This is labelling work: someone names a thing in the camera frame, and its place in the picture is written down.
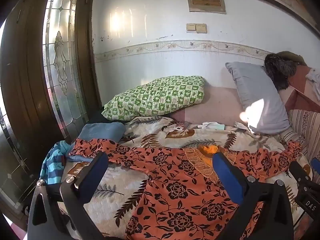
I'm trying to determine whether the white crumpled cloth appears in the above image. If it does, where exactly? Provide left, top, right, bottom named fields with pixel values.
left=305, top=67, right=320, bottom=95

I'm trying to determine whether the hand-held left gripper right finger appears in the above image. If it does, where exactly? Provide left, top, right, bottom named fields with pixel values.
left=212, top=151, right=294, bottom=240

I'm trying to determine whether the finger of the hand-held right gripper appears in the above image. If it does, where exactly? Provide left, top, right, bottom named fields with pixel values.
left=311, top=157, right=320, bottom=178
left=289, top=160, right=313, bottom=188

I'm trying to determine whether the orange black floral shirt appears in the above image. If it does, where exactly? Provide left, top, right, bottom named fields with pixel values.
left=69, top=138, right=303, bottom=240

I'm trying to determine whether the blue striped garment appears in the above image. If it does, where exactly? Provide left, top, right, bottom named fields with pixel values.
left=40, top=141, right=75, bottom=184

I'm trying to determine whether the small white cloth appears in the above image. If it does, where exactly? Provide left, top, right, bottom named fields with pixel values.
left=197, top=122, right=218, bottom=130

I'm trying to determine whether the black furry cloth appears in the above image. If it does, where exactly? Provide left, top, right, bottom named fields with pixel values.
left=264, top=53, right=299, bottom=90

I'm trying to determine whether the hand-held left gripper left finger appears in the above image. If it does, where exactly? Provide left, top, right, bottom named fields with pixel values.
left=27, top=151, right=109, bottom=240

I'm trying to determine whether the green checkered pillow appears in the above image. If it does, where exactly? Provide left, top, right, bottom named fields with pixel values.
left=102, top=75, right=207, bottom=121

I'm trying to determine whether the olive cloth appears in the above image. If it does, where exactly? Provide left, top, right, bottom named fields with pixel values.
left=276, top=51, right=307, bottom=67

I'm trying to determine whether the grey pillow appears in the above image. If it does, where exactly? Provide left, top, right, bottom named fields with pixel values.
left=225, top=62, right=292, bottom=134

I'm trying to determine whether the brown pink patterned blanket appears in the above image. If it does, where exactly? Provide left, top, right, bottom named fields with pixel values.
left=277, top=65, right=320, bottom=113

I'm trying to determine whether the wooden door with glass panel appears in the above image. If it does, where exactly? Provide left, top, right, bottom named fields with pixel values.
left=0, top=0, right=103, bottom=230

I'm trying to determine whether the blue folded cloth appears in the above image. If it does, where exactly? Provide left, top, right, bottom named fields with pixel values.
left=69, top=122, right=127, bottom=162

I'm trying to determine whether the striped beige cushion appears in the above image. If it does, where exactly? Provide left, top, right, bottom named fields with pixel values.
left=279, top=109, right=320, bottom=160

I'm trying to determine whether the cream leaf print blanket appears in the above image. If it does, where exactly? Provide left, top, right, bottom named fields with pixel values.
left=62, top=116, right=313, bottom=240

